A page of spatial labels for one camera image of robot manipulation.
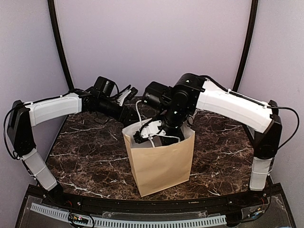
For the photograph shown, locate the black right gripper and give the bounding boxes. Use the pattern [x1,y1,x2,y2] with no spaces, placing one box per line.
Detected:
[152,105,189,155]

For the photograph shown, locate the brown paper bag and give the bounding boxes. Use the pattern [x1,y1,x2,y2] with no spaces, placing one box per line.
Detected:
[122,119,195,197]

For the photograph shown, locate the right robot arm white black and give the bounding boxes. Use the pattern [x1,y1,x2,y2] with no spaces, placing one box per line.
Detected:
[139,73,300,206]

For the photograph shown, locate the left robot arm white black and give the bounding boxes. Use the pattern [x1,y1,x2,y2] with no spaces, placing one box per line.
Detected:
[3,76,138,207]

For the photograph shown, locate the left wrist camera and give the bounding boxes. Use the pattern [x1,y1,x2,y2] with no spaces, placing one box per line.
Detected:
[115,85,138,106]

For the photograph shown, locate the grey cable duct rail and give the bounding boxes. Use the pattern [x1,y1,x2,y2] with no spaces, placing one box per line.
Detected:
[30,203,227,228]

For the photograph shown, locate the black enclosure frame post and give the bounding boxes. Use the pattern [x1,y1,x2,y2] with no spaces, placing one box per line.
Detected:
[232,0,259,92]

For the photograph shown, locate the black left frame post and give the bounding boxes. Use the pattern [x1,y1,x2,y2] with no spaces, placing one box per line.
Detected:
[47,0,74,90]

